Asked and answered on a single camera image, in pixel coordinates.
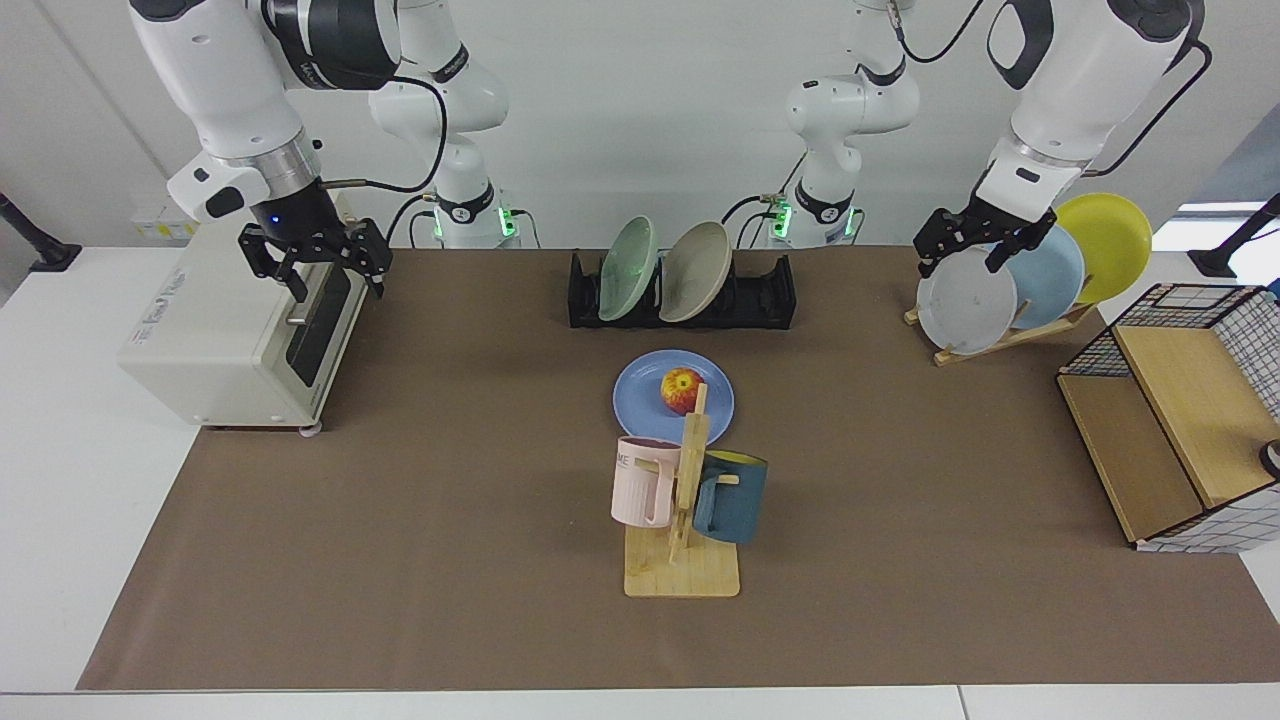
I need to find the red yellow apple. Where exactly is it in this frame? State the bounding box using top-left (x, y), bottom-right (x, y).
top-left (660, 367), bottom-right (705, 416)

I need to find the light blue plate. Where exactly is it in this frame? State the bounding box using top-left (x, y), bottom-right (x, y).
top-left (986, 219), bottom-right (1086, 331)

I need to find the grey plate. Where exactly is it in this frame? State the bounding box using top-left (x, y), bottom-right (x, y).
top-left (916, 245), bottom-right (1018, 357)

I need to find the wooden plate rack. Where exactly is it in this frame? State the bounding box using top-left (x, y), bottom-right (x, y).
top-left (904, 300), bottom-right (1096, 367)

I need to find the yellow plate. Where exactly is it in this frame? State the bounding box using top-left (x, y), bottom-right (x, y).
top-left (1046, 192), bottom-right (1154, 305)

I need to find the black dish rack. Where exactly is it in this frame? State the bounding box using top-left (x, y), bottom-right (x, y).
top-left (568, 250), bottom-right (798, 331)

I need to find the beige plate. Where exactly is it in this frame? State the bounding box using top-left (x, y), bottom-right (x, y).
top-left (659, 221), bottom-right (734, 324)

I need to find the pale green plate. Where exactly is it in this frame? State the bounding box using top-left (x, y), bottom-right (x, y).
top-left (598, 216), bottom-right (660, 323)

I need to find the pale toaster oven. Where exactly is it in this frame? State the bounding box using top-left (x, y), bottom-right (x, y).
top-left (117, 190), bottom-right (377, 433)

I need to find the brown table cloth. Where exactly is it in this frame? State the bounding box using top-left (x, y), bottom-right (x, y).
top-left (77, 246), bottom-right (1280, 691)

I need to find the dark teal cup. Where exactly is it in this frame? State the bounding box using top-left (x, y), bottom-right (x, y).
top-left (692, 449), bottom-right (769, 546)

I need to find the pink cup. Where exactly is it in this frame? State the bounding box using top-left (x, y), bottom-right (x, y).
top-left (611, 436), bottom-right (683, 528)

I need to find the wooden cup stand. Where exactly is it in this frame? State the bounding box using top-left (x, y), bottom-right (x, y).
top-left (624, 383), bottom-right (741, 599)

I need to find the white wall socket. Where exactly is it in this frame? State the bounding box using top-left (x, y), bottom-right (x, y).
top-left (130, 205), bottom-right (196, 243)

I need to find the wire basket with wooden floor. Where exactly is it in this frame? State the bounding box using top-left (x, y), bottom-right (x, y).
top-left (1057, 283), bottom-right (1280, 554)

